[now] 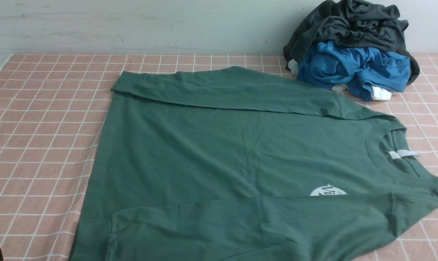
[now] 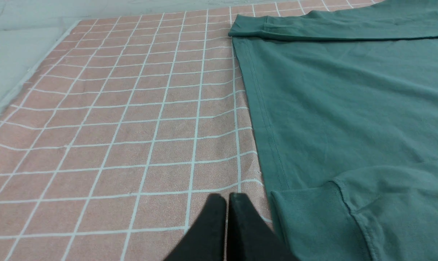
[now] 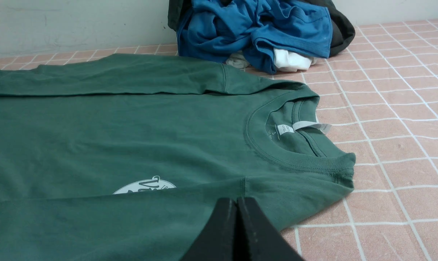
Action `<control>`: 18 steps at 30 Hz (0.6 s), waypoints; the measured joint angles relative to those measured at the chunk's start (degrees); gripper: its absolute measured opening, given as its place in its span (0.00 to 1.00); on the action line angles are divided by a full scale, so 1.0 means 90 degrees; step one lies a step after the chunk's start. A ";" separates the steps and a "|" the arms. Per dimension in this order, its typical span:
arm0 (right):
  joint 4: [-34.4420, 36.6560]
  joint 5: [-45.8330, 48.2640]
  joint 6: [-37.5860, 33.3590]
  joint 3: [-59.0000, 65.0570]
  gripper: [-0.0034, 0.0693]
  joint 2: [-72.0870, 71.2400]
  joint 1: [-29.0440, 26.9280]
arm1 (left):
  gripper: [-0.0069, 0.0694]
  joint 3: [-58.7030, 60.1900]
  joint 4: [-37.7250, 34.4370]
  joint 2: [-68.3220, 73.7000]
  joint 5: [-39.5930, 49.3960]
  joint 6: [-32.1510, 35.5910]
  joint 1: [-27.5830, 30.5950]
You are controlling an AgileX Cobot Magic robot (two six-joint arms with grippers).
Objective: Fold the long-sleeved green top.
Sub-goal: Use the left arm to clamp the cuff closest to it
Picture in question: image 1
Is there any dark grey crumpled garment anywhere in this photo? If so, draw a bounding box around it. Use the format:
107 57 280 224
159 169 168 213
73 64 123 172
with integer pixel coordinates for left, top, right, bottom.
282 0 420 85

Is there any blue crumpled garment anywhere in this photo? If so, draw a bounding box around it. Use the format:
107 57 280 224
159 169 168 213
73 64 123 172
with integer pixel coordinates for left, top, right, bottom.
297 41 411 102

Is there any green long-sleeve shirt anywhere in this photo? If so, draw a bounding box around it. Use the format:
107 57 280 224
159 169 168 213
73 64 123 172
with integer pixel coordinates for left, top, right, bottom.
70 66 438 261

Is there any pink checkered tablecloth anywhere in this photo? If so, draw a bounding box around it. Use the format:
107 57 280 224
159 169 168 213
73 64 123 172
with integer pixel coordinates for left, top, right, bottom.
0 53 438 261

